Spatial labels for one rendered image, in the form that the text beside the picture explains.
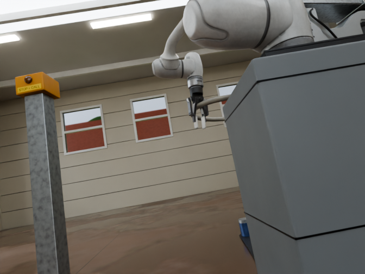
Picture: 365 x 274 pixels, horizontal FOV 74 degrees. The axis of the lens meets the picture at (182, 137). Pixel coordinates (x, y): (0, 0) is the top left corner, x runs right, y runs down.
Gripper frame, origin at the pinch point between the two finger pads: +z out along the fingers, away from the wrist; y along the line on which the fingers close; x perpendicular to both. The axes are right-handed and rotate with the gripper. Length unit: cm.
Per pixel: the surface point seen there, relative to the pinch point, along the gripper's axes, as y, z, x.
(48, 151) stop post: -74, 14, -2
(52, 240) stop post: -73, 48, -3
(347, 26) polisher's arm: 111, -65, -33
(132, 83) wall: 169, -294, 621
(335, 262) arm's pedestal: -24, 49, -79
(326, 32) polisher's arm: 93, -59, -28
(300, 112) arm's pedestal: -26, 18, -78
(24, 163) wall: -137, -64, 783
